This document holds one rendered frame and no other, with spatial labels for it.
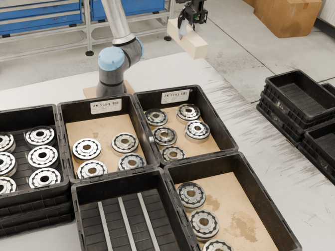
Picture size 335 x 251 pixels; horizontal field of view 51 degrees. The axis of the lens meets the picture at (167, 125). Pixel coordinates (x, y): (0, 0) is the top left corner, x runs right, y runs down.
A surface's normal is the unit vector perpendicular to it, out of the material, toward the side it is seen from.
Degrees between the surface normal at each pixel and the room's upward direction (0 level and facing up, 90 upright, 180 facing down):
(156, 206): 0
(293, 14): 89
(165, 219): 0
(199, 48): 90
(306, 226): 0
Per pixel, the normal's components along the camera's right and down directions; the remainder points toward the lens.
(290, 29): 0.27, 0.70
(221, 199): 0.09, -0.72
